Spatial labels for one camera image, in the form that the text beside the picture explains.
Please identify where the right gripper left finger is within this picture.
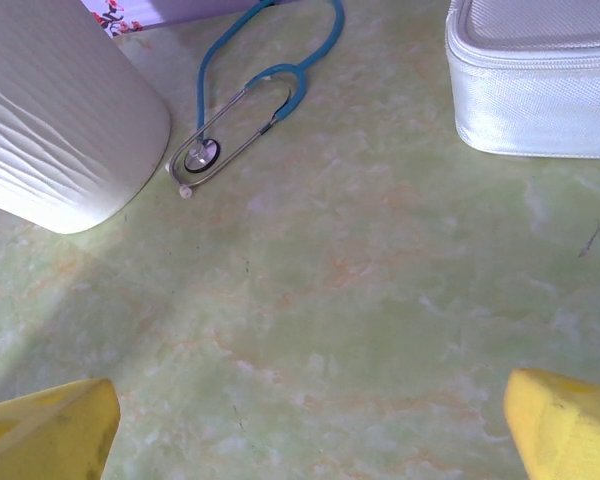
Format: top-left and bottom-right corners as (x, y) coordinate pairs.
(0, 378), (121, 480)

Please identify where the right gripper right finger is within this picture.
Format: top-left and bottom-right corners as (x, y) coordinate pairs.
(503, 368), (600, 480)

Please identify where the white ribbed waste bin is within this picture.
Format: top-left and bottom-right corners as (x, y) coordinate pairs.
(0, 0), (173, 235)

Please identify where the blue stethoscope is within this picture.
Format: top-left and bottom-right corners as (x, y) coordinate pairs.
(168, 0), (346, 199)

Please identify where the white zippered case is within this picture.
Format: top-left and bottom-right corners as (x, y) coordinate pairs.
(444, 0), (600, 160)

